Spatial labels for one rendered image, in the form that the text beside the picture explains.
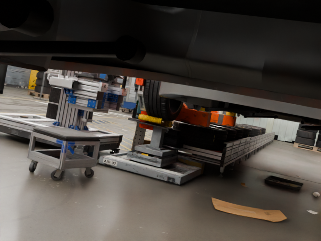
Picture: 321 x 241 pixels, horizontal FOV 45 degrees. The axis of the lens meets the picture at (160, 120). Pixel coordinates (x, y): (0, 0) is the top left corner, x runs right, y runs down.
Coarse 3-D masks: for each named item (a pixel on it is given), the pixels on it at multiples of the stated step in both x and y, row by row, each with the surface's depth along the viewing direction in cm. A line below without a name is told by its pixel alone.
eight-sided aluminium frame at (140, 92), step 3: (141, 87) 382; (144, 87) 378; (138, 90) 379; (141, 90) 378; (138, 93) 379; (141, 93) 378; (138, 96) 382; (141, 96) 380; (141, 99) 388; (141, 102) 390; (141, 105) 391; (144, 105) 388; (141, 108) 393; (144, 108) 391
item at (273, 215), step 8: (216, 200) 311; (216, 208) 286; (224, 208) 293; (232, 208) 298; (240, 208) 303; (248, 208) 308; (256, 208) 313; (248, 216) 285; (256, 216) 289; (264, 216) 293; (272, 216) 297; (280, 216) 297
